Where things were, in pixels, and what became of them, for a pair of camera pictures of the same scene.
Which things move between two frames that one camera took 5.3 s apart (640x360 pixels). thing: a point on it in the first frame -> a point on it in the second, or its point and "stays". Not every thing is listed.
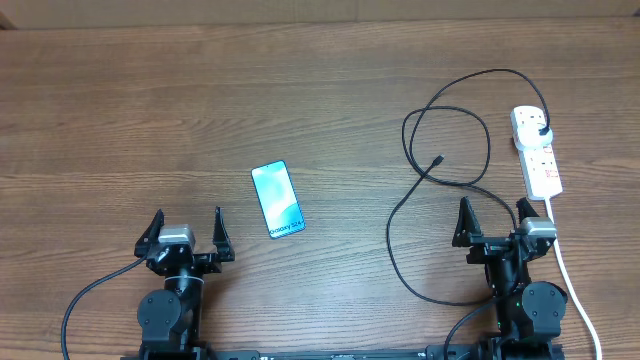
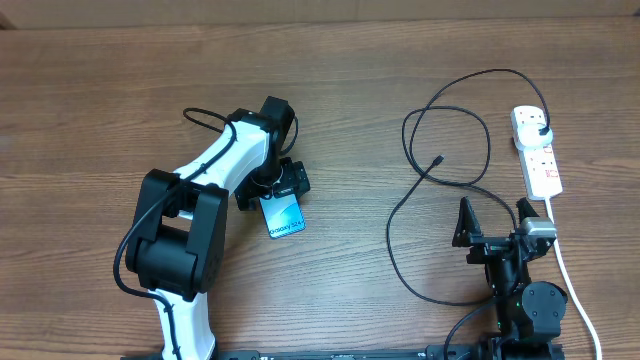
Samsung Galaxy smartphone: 278,199 stays
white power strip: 538,164 stays
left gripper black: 220,240 -> 296,179
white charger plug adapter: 528,136 stays
